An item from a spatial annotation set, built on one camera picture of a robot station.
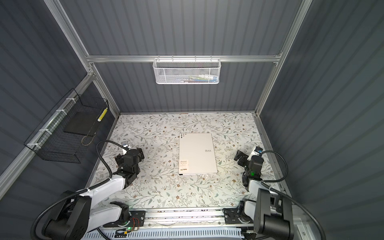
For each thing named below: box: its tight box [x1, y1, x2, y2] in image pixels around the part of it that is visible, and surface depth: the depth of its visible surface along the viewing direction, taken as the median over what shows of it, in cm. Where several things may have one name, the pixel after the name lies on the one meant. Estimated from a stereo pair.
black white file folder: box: [178, 132, 218, 176], surface depth 102 cm
